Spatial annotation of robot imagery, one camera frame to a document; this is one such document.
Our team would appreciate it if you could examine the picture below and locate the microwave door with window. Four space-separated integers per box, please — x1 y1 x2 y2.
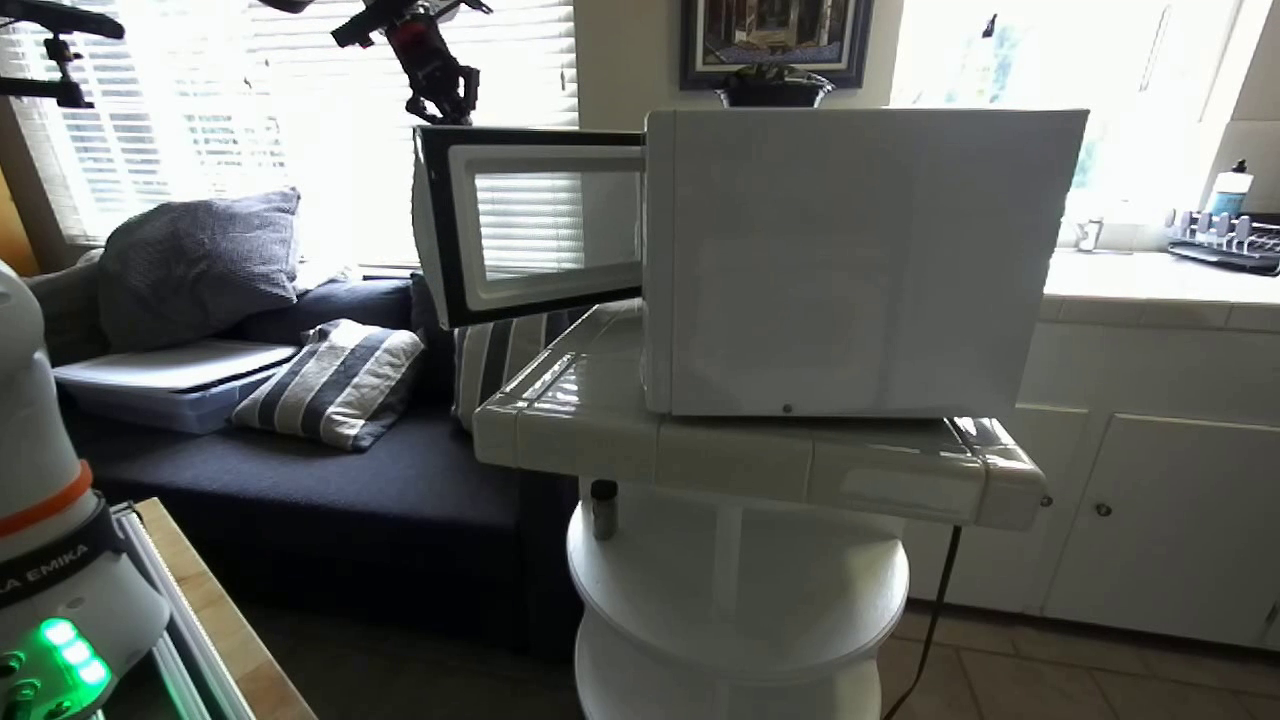
413 123 643 327

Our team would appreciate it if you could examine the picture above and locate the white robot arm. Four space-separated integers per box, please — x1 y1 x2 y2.
0 265 167 720

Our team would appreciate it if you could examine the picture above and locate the white microwave oven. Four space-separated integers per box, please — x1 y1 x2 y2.
643 108 1084 420

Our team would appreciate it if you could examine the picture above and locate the white tiled round stand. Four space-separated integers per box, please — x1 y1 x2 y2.
471 305 1049 720

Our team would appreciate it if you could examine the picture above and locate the dark blue sofa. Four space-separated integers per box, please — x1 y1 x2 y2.
65 277 579 663

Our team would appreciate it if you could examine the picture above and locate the grey striped pillow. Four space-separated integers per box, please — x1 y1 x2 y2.
232 319 422 452

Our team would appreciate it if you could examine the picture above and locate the dark blue round cushion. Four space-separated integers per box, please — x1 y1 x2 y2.
96 187 298 354

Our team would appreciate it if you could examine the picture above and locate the light blue folded cushion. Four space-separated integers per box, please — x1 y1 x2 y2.
56 342 297 431

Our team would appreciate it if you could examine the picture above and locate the white kitchen cabinet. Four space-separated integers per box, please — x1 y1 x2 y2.
908 252 1280 653

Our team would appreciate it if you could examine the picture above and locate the blue soap bottle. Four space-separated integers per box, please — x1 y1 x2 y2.
1205 161 1251 220

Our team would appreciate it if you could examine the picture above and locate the dark dish rack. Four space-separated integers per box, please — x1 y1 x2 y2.
1169 213 1280 277

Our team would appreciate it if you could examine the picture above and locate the black stand at left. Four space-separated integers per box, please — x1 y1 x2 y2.
0 0 123 108

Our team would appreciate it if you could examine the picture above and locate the framed wall picture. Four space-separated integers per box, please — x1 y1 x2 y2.
678 0 873 87

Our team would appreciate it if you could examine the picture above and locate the black power cable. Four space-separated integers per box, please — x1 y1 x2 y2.
877 521 969 720

